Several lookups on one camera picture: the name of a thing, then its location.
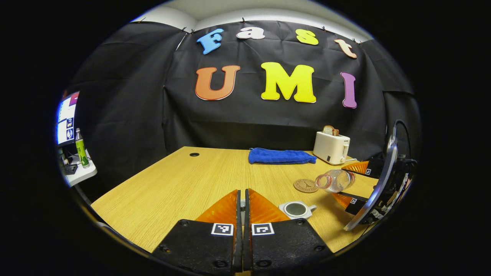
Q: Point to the black keyboard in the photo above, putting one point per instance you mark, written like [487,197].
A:
[71,169]

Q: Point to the white toaster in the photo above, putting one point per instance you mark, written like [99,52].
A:
[330,147]

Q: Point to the black backdrop cloth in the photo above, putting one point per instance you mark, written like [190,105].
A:
[134,115]

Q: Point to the green drink bottle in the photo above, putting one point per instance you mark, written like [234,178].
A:
[81,151]

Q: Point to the computer monitor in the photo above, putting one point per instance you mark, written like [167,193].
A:
[66,122]

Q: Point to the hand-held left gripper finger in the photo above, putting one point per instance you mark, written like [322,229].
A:
[238,245]
[246,245]

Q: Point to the clear plastic water bottle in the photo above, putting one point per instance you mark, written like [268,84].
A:
[337,180]

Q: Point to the white ceramic teacup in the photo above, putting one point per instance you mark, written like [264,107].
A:
[308,211]

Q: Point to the small white side table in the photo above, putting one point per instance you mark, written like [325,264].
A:
[82,175]

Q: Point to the blue towel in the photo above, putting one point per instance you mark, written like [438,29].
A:
[280,156]

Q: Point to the round brown coaster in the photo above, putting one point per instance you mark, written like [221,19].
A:
[305,186]

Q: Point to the toast slice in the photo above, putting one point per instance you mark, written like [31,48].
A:
[329,130]

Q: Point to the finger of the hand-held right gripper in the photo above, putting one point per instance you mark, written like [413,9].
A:
[355,205]
[358,167]

